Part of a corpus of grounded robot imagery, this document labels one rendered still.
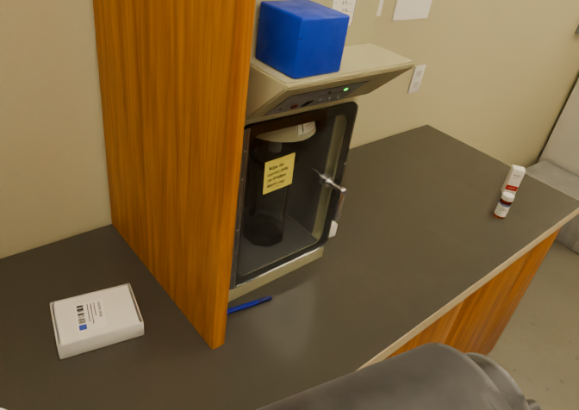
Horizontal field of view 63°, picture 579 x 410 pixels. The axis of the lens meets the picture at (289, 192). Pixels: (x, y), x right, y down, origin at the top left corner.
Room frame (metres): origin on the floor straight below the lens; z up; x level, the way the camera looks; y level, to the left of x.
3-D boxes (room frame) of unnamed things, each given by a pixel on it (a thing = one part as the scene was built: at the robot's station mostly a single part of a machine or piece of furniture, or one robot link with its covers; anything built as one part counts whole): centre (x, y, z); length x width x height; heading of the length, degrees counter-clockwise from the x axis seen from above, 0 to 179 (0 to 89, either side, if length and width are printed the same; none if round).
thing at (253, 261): (0.86, -0.01, 1.19); 0.30 x 0.01 x 0.40; 135
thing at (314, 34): (0.76, 0.02, 1.56); 0.10 x 0.10 x 0.09; 45
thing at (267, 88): (0.83, -0.04, 1.46); 0.32 x 0.11 x 0.10; 135
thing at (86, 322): (0.65, 0.35, 0.96); 0.16 x 0.12 x 0.04; 124
